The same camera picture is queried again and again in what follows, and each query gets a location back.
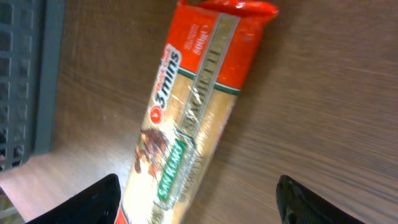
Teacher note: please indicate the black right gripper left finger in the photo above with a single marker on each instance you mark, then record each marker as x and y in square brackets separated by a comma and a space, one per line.
[97, 204]

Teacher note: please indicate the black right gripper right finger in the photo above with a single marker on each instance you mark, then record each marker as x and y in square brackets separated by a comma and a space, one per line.
[299, 205]

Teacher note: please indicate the orange spaghetti packet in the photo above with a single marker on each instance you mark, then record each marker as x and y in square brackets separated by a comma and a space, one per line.
[205, 61]

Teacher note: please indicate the grey plastic mesh basket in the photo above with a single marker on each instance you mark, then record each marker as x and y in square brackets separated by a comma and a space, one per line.
[31, 39]

